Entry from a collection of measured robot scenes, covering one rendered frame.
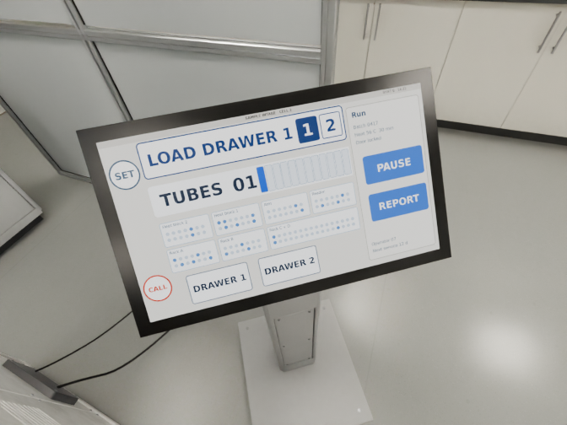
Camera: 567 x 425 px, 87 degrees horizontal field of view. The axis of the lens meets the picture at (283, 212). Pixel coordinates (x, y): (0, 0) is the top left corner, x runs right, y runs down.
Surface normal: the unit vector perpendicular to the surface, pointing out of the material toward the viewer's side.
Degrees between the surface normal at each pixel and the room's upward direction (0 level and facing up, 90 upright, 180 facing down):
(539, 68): 90
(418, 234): 50
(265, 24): 90
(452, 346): 0
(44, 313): 0
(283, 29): 90
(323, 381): 3
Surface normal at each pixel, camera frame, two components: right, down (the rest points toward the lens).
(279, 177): 0.15, 0.14
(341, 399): -0.05, -0.61
